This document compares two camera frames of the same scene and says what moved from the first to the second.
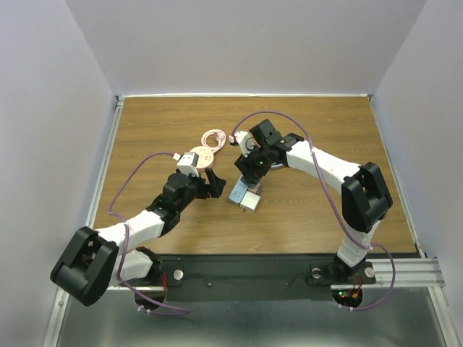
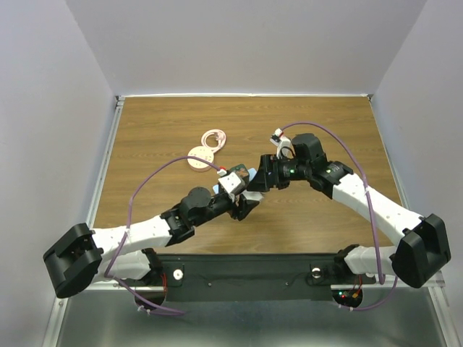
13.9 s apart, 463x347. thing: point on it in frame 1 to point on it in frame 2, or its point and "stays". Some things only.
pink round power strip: x=206 y=157 stays
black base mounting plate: x=244 y=277 stays
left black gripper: x=213 y=189 to x=244 y=206
